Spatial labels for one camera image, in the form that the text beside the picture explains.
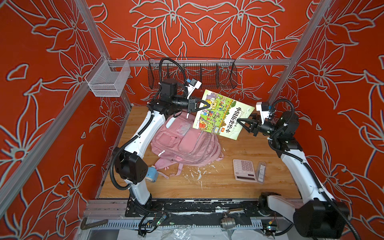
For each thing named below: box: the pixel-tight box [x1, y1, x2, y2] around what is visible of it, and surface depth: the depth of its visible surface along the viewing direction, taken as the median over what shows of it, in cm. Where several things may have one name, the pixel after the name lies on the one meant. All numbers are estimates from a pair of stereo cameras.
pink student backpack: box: [150, 111, 224, 180], surface depth 92 cm
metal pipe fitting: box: [221, 217, 236, 229], surface depth 68 cm
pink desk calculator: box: [232, 159, 258, 182], surface depth 85 cm
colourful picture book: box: [192, 89, 256, 140], surface depth 67 cm
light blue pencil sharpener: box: [145, 165, 159, 183], surface depth 79 cm
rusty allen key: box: [80, 217, 109, 230], surface depth 71 cm
